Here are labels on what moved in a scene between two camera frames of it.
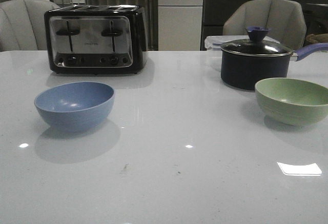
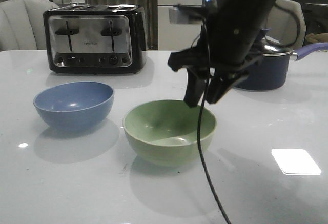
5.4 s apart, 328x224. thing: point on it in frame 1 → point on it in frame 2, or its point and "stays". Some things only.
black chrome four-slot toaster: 96,39 stays
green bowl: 292,101 → 165,133
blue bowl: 76,106 stays
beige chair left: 22,27 stays
